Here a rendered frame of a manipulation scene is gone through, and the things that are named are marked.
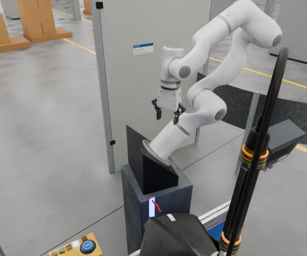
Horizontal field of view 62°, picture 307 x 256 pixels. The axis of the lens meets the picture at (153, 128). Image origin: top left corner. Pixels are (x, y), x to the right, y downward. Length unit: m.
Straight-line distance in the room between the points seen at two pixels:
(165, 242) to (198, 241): 0.28
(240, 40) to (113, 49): 1.22
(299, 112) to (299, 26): 4.63
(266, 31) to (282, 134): 0.47
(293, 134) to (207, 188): 1.51
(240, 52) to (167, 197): 0.78
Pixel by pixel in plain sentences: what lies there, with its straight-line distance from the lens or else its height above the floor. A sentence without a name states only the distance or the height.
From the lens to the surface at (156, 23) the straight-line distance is 2.39.
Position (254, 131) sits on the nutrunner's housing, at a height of 1.68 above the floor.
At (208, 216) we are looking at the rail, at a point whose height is 0.85.
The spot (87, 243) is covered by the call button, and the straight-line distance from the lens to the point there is 1.01.
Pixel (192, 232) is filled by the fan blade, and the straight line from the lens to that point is 0.89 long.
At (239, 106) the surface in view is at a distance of 2.59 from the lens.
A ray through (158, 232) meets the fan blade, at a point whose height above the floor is 1.41.
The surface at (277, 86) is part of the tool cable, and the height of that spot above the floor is 1.78.
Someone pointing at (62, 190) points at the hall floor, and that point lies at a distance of 2.78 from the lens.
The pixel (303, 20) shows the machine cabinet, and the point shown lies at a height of 0.90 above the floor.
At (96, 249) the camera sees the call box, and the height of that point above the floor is 1.07.
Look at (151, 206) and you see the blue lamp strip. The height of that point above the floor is 1.15.
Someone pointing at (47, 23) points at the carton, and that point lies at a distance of 8.64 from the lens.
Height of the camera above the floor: 1.90
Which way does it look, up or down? 32 degrees down
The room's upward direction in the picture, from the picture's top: 1 degrees clockwise
